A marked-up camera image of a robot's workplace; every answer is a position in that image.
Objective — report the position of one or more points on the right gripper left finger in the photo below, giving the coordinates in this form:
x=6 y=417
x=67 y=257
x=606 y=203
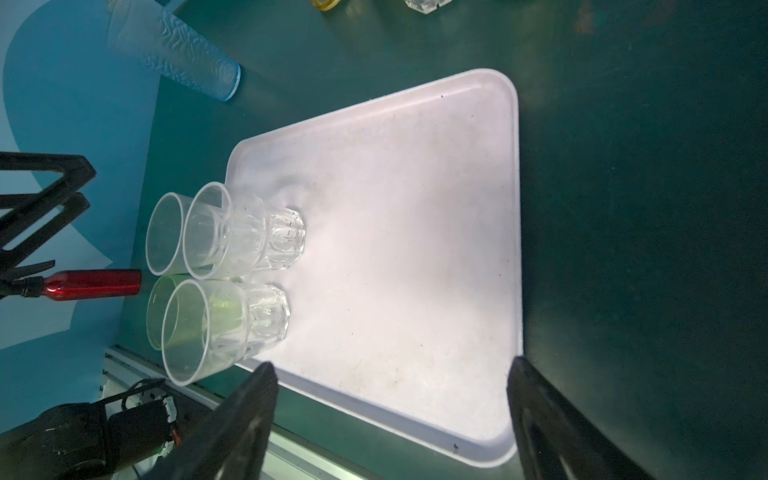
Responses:
x=232 y=441

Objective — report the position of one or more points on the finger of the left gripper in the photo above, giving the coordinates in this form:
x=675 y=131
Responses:
x=24 y=211
x=75 y=172

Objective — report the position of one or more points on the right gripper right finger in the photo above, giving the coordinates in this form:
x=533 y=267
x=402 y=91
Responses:
x=556 y=441

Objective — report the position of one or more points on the clear faceted glass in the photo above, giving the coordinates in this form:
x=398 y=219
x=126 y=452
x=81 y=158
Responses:
x=426 y=6
x=163 y=245
x=231 y=232
x=210 y=325

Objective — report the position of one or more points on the small green cup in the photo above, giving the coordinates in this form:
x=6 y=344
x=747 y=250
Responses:
x=157 y=302

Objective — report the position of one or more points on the clear faceted glass back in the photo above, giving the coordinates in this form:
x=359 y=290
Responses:
x=231 y=232

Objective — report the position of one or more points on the pink plastic tray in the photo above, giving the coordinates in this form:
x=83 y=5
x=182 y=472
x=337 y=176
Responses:
x=406 y=305

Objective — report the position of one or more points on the yellow transparent cup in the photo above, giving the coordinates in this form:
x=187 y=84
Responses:
x=324 y=5

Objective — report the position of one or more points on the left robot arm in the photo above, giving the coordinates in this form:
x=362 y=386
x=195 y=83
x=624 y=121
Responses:
x=76 y=440

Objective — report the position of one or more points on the tall blue textured cup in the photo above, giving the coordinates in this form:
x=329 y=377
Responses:
x=155 y=37

